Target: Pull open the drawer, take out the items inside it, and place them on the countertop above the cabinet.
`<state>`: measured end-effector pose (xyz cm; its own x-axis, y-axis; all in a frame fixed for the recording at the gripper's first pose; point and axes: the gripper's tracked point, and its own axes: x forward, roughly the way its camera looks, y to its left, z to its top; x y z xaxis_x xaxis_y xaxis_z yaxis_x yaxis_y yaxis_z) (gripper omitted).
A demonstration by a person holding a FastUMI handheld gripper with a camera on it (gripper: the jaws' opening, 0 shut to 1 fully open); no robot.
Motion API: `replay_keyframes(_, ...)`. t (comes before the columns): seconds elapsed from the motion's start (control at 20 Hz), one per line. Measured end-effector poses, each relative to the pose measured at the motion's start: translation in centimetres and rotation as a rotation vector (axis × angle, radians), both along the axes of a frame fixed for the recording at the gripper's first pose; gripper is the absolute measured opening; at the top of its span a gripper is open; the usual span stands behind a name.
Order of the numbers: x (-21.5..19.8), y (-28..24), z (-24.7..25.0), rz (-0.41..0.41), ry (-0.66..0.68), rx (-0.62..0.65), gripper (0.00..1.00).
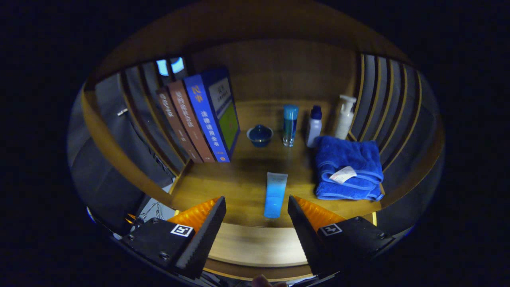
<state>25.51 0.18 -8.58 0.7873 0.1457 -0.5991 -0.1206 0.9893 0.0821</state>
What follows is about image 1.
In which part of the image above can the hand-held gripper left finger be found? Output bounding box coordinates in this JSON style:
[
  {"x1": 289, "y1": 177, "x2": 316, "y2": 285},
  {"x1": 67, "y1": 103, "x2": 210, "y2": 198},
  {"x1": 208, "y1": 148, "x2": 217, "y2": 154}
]
[{"x1": 120, "y1": 196, "x2": 227, "y2": 279}]

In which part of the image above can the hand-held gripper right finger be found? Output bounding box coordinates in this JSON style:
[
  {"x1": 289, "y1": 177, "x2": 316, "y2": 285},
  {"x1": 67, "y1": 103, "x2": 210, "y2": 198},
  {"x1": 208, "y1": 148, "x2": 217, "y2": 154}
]
[{"x1": 287, "y1": 195, "x2": 396, "y2": 277}]

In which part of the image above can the wooden drawer with black knob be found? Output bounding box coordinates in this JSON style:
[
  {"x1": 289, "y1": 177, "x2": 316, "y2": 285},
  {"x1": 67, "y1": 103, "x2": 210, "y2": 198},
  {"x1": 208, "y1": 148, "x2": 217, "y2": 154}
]
[{"x1": 203, "y1": 212, "x2": 377, "y2": 282}]

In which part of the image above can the blue cosmetic tube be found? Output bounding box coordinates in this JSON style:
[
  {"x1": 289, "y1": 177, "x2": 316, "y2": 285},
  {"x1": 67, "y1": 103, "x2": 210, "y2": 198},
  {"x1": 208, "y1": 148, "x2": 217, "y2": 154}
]
[{"x1": 263, "y1": 172, "x2": 288, "y2": 219}]

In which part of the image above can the wooden countertop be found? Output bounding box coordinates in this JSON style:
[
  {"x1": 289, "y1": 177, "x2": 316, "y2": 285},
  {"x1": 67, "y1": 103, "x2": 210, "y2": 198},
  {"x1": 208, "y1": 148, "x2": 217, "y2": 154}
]
[{"x1": 169, "y1": 100, "x2": 384, "y2": 229}]

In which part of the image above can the brown wooden cabinet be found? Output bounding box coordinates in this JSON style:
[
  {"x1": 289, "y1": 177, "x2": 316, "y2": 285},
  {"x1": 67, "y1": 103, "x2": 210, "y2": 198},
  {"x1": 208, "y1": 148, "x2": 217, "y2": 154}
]
[{"x1": 68, "y1": 0, "x2": 445, "y2": 282}]

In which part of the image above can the folded blue towel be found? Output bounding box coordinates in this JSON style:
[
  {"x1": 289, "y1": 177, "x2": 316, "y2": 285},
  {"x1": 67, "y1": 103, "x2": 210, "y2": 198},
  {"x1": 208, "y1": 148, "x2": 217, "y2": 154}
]
[{"x1": 315, "y1": 136, "x2": 385, "y2": 201}]

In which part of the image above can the white bottle with blue cap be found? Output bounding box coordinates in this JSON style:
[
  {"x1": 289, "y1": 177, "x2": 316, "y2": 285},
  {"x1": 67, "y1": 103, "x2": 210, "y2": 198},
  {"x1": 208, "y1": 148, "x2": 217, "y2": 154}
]
[{"x1": 306, "y1": 105, "x2": 322, "y2": 149}]

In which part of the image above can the dark brown book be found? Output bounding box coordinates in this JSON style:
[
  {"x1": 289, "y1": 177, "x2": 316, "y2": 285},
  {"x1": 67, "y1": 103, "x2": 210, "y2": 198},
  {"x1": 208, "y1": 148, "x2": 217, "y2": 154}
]
[{"x1": 156, "y1": 87, "x2": 203, "y2": 164}]

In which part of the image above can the blue lidded tea bowl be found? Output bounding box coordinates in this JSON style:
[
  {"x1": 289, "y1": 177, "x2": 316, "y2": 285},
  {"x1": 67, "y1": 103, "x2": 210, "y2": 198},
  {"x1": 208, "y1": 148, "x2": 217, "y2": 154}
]
[{"x1": 246, "y1": 124, "x2": 274, "y2": 148}]

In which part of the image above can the teal clear bottle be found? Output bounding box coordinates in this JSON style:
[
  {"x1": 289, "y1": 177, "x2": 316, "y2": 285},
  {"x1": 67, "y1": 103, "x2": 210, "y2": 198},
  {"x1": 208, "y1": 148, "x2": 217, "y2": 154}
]
[{"x1": 282, "y1": 104, "x2": 299, "y2": 147}]

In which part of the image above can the red-brown book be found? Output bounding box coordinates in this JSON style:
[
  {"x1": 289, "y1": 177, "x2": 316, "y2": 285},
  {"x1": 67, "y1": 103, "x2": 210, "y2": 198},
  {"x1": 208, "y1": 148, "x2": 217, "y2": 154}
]
[{"x1": 167, "y1": 80, "x2": 216, "y2": 163}]

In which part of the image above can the white pump bottle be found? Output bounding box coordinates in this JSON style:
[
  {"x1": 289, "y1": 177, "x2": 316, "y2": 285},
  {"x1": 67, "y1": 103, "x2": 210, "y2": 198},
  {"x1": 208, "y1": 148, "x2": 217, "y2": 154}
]
[{"x1": 334, "y1": 94, "x2": 357, "y2": 140}]

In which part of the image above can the blue book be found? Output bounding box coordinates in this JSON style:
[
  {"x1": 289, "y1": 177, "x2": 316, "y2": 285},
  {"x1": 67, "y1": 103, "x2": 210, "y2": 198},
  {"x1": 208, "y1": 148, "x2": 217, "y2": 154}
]
[{"x1": 183, "y1": 67, "x2": 241, "y2": 163}]

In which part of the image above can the black backdrop cloth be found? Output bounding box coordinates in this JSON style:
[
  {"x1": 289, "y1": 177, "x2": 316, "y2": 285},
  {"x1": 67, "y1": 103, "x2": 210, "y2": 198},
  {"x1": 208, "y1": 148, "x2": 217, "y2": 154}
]
[{"x1": 68, "y1": 56, "x2": 445, "y2": 240}]

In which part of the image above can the thin black cable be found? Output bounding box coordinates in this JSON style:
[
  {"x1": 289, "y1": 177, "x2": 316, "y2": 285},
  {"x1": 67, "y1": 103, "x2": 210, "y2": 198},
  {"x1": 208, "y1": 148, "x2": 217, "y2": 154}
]
[{"x1": 137, "y1": 201, "x2": 165, "y2": 220}]

